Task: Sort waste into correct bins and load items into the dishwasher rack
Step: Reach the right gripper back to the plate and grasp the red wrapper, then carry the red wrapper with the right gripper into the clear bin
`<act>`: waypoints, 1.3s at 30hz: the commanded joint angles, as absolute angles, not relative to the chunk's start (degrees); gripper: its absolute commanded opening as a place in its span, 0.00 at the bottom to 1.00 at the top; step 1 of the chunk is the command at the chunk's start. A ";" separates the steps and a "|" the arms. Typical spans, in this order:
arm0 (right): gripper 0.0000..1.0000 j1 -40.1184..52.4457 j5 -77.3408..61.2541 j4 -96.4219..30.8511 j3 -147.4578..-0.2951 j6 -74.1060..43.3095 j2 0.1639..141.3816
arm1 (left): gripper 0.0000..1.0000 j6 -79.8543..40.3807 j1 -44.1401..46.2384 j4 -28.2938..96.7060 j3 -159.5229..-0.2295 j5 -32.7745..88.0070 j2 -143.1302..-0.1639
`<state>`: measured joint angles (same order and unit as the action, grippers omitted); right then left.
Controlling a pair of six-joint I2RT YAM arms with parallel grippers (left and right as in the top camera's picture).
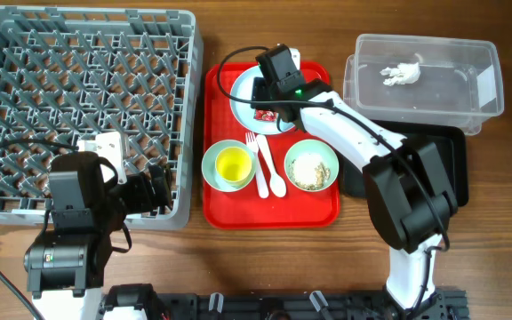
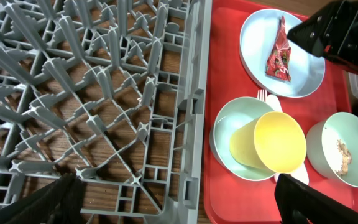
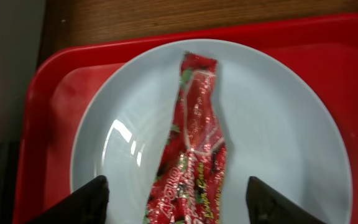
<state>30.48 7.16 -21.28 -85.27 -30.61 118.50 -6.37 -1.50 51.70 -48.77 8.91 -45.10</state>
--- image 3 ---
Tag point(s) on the red plastic tray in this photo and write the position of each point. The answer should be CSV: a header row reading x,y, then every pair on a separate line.
x,y
322,50

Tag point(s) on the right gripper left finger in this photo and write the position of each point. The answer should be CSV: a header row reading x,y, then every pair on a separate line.
x,y
87,205

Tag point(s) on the grey plastic dishwasher rack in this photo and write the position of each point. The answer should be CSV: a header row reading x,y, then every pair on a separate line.
x,y
21,24

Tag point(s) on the light blue plate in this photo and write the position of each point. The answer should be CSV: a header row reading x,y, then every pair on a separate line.
x,y
275,126

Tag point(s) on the red snack wrapper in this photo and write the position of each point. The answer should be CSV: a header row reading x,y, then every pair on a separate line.
x,y
188,185

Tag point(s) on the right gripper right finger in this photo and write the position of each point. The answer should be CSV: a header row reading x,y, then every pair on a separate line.
x,y
268,206

